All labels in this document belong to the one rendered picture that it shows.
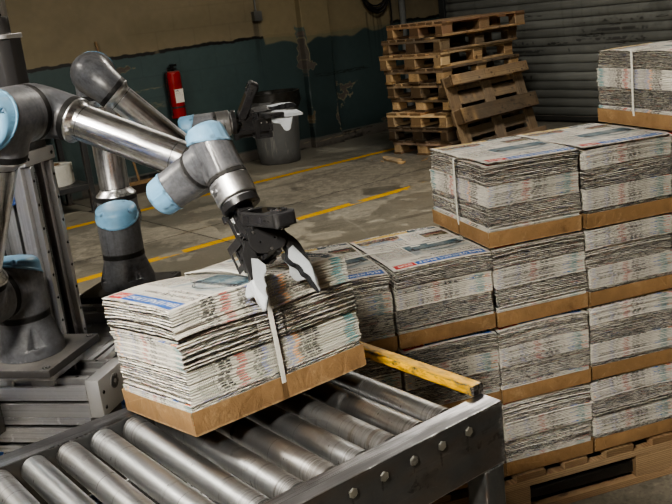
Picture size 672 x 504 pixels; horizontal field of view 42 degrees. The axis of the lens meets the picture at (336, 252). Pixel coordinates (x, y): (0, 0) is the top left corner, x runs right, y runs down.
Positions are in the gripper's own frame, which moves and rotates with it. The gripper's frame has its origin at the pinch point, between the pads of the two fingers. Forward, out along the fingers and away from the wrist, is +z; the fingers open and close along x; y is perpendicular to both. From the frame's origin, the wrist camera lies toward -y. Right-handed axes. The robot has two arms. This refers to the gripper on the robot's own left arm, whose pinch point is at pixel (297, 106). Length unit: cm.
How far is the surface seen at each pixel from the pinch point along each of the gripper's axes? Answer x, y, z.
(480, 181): 43, 16, 41
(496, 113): -537, 160, 283
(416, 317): 53, 48, 18
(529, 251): 48, 37, 53
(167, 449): 122, 28, -48
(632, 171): 43, 20, 86
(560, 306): 50, 55, 61
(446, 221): 22, 35, 38
